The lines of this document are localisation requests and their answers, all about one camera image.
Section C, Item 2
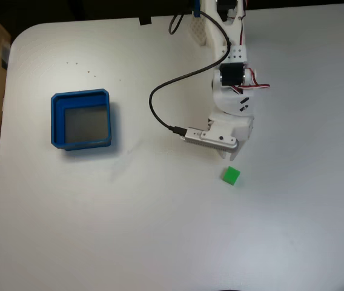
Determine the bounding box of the black usb cable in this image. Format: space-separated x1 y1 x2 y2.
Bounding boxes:
148 10 232 136

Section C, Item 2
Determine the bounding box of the silver camera box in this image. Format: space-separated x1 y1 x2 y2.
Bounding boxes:
180 126 239 153

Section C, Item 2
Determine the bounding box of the blue square box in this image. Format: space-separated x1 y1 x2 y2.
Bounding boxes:
50 88 114 152

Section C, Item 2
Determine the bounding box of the white perforated base plate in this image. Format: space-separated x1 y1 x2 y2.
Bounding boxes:
188 15 210 47

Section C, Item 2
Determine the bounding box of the red white servo wire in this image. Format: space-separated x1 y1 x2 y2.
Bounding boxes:
234 67 271 97

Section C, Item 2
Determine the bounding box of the green cube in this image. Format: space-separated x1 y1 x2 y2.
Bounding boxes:
222 166 242 186

